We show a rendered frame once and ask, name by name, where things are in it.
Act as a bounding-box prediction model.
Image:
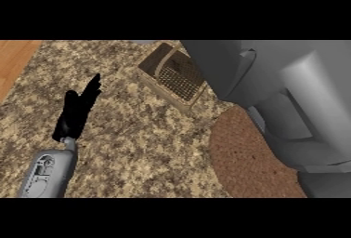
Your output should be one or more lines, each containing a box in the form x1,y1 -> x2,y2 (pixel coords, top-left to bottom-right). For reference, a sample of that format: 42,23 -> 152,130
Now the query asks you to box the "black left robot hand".
50,73 -> 103,143

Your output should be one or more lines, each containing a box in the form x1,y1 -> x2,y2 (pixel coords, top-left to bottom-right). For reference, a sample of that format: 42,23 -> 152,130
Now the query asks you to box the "brown woven placemat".
207,104 -> 308,199

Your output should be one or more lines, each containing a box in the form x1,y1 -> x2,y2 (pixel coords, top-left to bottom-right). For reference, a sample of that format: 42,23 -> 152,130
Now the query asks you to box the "tan wire basket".
136,42 -> 208,113

